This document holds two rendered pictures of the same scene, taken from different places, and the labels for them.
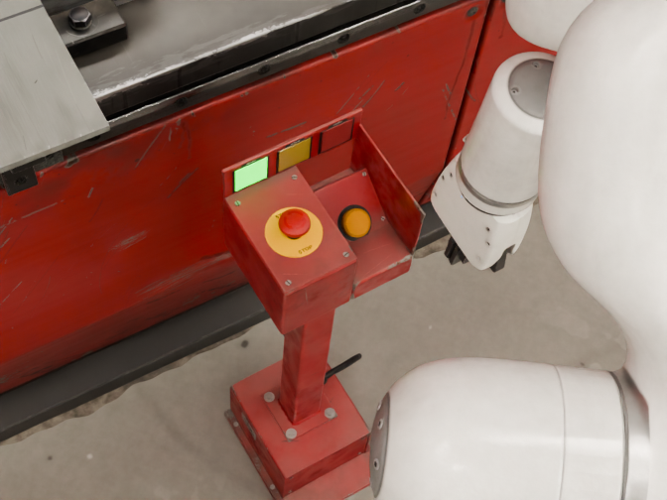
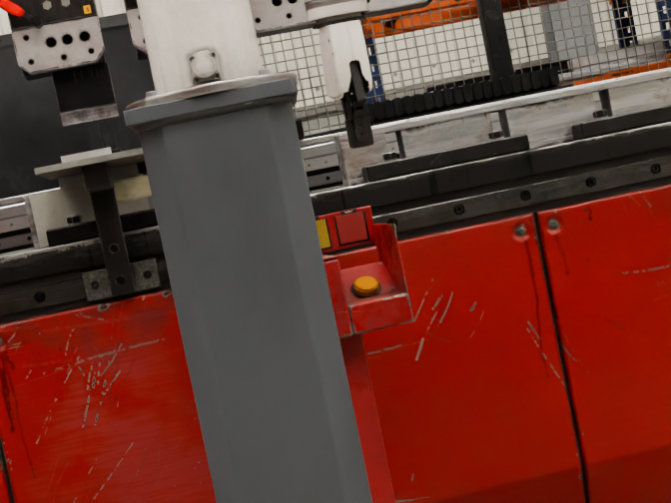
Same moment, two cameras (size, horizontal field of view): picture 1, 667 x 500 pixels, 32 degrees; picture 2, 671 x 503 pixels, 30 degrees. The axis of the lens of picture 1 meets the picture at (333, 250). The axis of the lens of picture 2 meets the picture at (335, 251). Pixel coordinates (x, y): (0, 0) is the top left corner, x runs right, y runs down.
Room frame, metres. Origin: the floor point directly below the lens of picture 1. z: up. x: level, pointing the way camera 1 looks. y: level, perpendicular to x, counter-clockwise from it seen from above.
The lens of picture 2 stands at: (-0.90, -0.91, 0.88)
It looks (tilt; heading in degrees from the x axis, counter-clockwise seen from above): 3 degrees down; 29
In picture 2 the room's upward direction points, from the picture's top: 11 degrees counter-clockwise
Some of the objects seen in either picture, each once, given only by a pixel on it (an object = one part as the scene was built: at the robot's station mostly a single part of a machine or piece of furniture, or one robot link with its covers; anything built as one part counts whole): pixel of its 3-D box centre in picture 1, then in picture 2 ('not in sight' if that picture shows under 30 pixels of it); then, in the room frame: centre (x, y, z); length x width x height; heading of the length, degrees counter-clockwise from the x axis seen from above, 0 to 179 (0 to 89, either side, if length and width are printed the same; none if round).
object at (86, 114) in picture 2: not in sight; (85, 94); (0.88, 0.49, 1.13); 0.10 x 0.02 x 0.10; 126
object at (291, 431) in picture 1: (299, 405); not in sight; (0.77, 0.02, 0.13); 0.10 x 0.10 x 0.01; 38
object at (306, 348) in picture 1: (307, 341); (375, 501); (0.77, 0.02, 0.39); 0.05 x 0.05 x 0.54; 38
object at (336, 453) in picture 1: (306, 433); not in sight; (0.75, 0.00, 0.06); 0.25 x 0.20 x 0.12; 38
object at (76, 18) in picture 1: (79, 17); not in sight; (0.92, 0.35, 0.91); 0.03 x 0.03 x 0.02
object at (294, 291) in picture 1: (321, 222); (329, 274); (0.77, 0.02, 0.75); 0.20 x 0.16 x 0.18; 128
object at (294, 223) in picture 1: (294, 227); not in sight; (0.73, 0.05, 0.79); 0.04 x 0.04 x 0.04
